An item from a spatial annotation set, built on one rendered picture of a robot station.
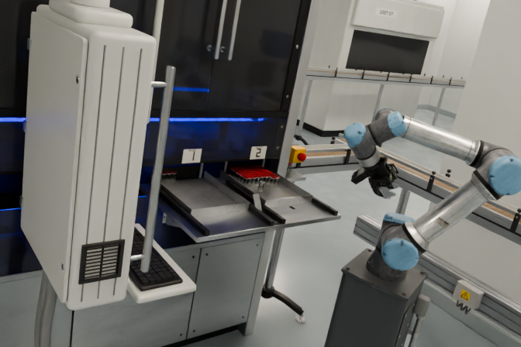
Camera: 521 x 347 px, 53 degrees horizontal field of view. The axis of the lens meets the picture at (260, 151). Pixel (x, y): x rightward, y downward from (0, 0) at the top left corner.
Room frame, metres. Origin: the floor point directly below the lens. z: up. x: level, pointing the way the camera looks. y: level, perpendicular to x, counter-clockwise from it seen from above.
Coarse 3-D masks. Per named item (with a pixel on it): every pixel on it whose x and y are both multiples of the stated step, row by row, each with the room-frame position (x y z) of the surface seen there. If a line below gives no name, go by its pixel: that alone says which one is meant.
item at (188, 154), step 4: (184, 152) 2.00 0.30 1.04; (188, 152) 2.01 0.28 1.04; (192, 152) 2.02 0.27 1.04; (196, 152) 2.03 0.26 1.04; (200, 152) 2.05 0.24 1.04; (184, 156) 2.00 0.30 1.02; (188, 156) 2.01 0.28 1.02; (192, 156) 2.02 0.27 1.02; (196, 156) 2.04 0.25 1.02; (200, 156) 2.05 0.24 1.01; (184, 160) 2.00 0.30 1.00; (188, 160) 2.01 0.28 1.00; (192, 160) 2.03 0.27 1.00; (196, 160) 2.04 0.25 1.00
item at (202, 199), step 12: (180, 180) 2.08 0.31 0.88; (192, 180) 2.11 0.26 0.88; (204, 180) 2.13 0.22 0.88; (216, 180) 2.09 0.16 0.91; (168, 192) 1.88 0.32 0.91; (180, 192) 1.95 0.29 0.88; (192, 192) 1.98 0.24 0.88; (204, 192) 2.00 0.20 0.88; (216, 192) 2.03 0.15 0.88; (228, 192) 2.01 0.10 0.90; (180, 204) 1.80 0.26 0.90; (192, 204) 1.86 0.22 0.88; (204, 204) 1.88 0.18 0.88; (216, 204) 1.90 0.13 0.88; (228, 204) 1.84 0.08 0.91; (240, 204) 1.88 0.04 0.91
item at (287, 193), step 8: (224, 176) 2.19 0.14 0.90; (280, 176) 2.29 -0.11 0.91; (240, 184) 2.09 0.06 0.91; (280, 184) 2.26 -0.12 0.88; (288, 184) 2.24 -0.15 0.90; (248, 192) 2.05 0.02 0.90; (256, 192) 2.11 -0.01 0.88; (264, 192) 2.13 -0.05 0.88; (272, 192) 2.15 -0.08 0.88; (280, 192) 2.16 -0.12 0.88; (288, 192) 2.18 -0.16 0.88; (296, 192) 2.20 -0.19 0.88; (304, 192) 2.16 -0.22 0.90; (264, 200) 1.96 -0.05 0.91; (272, 200) 1.98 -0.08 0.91; (280, 200) 2.01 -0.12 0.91; (288, 200) 2.04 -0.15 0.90; (296, 200) 2.06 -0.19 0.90; (304, 200) 2.09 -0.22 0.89
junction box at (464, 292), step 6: (462, 282) 2.31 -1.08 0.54; (456, 288) 2.31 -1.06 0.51; (462, 288) 2.29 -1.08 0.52; (468, 288) 2.26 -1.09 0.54; (474, 288) 2.27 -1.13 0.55; (456, 294) 2.30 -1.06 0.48; (462, 294) 2.28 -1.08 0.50; (468, 294) 2.26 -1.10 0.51; (474, 294) 2.23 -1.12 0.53; (480, 294) 2.23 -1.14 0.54; (462, 300) 2.27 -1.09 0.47; (468, 300) 2.25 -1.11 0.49; (474, 300) 2.23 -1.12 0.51; (480, 300) 2.24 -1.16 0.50; (468, 306) 2.24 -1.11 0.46; (474, 306) 2.22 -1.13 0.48
